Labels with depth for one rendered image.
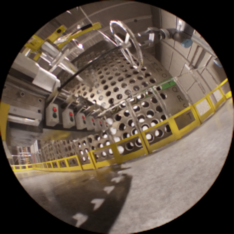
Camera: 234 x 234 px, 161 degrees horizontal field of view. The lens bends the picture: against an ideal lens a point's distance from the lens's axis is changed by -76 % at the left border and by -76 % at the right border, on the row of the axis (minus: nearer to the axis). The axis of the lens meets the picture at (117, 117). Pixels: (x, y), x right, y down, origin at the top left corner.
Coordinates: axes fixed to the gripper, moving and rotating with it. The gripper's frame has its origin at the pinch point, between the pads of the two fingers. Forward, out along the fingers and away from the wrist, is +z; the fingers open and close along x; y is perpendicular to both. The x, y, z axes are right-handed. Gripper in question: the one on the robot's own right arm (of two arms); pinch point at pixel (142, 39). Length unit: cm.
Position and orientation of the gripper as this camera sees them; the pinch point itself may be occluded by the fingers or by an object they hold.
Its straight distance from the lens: 64.6
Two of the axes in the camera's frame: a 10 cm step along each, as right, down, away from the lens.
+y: 4.2, 9.1, -0.8
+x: 2.4, -0.2, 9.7
